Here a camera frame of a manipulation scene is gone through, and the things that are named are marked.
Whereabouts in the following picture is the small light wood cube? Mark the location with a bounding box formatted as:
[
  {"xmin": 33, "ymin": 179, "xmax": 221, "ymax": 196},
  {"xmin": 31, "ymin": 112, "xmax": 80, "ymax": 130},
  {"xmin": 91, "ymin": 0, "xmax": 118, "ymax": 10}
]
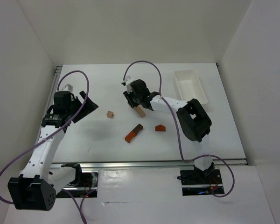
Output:
[{"xmin": 106, "ymin": 111, "xmax": 114, "ymax": 119}]

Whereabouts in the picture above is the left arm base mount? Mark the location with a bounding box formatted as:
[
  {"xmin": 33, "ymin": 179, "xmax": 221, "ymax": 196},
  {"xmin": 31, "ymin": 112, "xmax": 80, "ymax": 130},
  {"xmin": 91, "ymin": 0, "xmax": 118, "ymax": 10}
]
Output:
[{"xmin": 49, "ymin": 168, "xmax": 99, "ymax": 198}]

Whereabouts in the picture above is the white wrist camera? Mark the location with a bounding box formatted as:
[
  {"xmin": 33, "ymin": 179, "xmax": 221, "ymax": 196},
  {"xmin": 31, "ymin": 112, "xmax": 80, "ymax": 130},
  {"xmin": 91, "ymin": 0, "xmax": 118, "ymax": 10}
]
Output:
[
  {"xmin": 61, "ymin": 84, "xmax": 73, "ymax": 92},
  {"xmin": 121, "ymin": 76, "xmax": 134, "ymax": 92}
]

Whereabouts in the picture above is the aluminium rail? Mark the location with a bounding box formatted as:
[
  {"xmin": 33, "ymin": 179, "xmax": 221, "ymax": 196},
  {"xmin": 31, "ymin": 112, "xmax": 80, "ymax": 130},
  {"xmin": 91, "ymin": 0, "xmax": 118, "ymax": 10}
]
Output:
[
  {"xmin": 51, "ymin": 159, "xmax": 248, "ymax": 169},
  {"xmin": 31, "ymin": 66, "xmax": 62, "ymax": 159}
]

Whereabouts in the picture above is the long light wood block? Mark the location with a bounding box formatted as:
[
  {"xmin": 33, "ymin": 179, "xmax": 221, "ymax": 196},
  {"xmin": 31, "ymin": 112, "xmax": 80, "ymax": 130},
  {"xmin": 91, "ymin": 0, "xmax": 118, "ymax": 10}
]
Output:
[{"xmin": 134, "ymin": 106, "xmax": 146, "ymax": 118}]

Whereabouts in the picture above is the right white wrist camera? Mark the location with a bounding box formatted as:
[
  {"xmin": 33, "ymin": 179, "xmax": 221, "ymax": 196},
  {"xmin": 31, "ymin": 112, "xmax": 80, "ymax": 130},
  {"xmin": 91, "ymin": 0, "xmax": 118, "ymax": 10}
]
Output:
[{"xmin": 121, "ymin": 76, "xmax": 134, "ymax": 92}]

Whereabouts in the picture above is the aluminium front rail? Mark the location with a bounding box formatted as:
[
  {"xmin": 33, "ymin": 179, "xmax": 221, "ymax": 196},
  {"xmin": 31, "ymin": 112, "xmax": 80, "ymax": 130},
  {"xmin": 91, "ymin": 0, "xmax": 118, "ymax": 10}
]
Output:
[{"xmin": 51, "ymin": 159, "xmax": 248, "ymax": 169}]

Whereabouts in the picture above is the white plastic bin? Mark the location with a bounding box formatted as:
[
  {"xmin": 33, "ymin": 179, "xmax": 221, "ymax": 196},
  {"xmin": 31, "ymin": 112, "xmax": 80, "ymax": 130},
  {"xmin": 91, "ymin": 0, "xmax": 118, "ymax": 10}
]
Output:
[{"xmin": 174, "ymin": 70, "xmax": 208, "ymax": 105}]

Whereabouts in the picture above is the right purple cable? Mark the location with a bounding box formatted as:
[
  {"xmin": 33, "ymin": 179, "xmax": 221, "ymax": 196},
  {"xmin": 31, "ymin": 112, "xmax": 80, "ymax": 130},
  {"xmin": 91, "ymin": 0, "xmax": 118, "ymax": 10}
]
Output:
[{"xmin": 122, "ymin": 60, "xmax": 235, "ymax": 198}]

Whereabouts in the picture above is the orange arch block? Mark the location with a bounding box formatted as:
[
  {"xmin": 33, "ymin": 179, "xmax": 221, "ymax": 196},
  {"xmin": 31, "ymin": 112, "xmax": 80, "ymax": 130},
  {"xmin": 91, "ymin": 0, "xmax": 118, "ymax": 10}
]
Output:
[{"xmin": 125, "ymin": 131, "xmax": 137, "ymax": 143}]

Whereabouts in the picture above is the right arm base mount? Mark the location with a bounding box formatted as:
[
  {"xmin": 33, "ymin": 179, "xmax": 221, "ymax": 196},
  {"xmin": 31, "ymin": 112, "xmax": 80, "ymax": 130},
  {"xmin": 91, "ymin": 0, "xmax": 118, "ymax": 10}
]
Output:
[{"xmin": 177, "ymin": 169, "xmax": 225, "ymax": 196}]

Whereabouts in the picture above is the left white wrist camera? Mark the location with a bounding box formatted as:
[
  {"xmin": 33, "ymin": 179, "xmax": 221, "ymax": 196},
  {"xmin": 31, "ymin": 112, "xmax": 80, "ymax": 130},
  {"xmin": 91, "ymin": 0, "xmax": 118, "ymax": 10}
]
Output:
[{"xmin": 61, "ymin": 84, "xmax": 73, "ymax": 92}]

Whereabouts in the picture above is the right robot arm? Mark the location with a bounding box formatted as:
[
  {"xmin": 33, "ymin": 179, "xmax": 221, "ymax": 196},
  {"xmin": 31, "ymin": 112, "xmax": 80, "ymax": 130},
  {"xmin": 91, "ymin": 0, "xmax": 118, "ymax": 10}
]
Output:
[{"xmin": 122, "ymin": 76, "xmax": 214, "ymax": 181}]

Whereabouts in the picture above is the aluminium left rail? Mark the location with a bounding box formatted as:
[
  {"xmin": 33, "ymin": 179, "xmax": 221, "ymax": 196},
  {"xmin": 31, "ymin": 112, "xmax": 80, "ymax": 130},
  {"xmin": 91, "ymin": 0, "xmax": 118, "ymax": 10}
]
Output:
[{"xmin": 31, "ymin": 66, "xmax": 62, "ymax": 159}]

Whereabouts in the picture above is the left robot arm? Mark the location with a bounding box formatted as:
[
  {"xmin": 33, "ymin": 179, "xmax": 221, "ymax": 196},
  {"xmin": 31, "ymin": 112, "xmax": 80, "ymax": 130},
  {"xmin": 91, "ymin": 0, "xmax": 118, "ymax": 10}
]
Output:
[{"xmin": 7, "ymin": 91, "xmax": 98, "ymax": 211}]

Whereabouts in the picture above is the orange triangular roof block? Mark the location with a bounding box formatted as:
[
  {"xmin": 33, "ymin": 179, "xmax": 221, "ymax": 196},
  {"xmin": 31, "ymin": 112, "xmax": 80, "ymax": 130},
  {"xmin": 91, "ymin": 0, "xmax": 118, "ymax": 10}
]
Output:
[{"xmin": 155, "ymin": 124, "xmax": 166, "ymax": 132}]

